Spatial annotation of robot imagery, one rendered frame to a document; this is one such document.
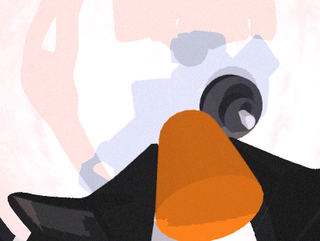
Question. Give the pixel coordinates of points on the orange knob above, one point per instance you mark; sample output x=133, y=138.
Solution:
x=205, y=189

